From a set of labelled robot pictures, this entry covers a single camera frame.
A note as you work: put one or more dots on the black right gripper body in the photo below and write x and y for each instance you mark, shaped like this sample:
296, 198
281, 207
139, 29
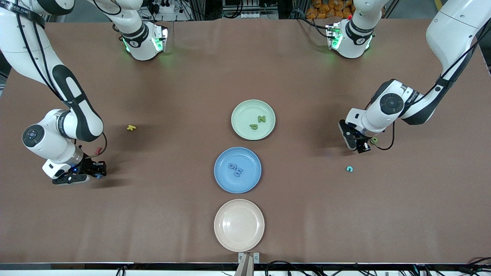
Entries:
88, 166

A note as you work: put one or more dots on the green foam letter N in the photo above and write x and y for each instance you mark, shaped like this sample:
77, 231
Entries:
262, 119

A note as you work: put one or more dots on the green foam letter P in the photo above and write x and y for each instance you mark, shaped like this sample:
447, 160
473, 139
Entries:
253, 126

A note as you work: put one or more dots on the blue foam digit 6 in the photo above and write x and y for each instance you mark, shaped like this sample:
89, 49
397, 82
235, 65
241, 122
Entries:
230, 167

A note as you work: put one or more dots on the blue foam letter E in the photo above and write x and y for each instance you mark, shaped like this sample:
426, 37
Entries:
238, 173

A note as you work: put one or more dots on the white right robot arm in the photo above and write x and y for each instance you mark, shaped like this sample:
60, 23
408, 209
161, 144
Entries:
42, 145

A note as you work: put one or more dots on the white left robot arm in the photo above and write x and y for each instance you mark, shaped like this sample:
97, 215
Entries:
452, 27

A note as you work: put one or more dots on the yellow foam letter K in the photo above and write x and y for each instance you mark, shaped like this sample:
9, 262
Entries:
131, 127

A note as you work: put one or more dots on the brown table cover sheet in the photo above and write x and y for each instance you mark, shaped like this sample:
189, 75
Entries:
345, 214

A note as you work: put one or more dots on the blue plate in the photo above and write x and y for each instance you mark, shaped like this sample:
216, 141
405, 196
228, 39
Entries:
249, 184

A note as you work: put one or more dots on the pale green plate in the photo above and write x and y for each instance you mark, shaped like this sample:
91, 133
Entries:
241, 115

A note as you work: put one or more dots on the orange objects pile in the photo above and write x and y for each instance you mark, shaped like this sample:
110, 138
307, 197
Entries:
326, 9

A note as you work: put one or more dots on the beige plate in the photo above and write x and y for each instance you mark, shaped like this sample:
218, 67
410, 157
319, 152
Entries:
239, 225

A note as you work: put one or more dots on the white power strip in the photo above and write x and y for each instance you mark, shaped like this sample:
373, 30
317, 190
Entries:
253, 15

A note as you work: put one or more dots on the power strip with plugs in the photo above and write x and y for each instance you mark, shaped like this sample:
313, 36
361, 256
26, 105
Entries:
165, 7

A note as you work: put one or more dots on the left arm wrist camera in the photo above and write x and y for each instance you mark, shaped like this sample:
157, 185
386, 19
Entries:
347, 134

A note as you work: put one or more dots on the dark table edge rail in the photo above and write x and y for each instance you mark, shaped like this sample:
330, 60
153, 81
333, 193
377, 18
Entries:
153, 266

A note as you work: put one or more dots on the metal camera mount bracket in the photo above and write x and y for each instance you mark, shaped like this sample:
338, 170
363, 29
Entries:
249, 260

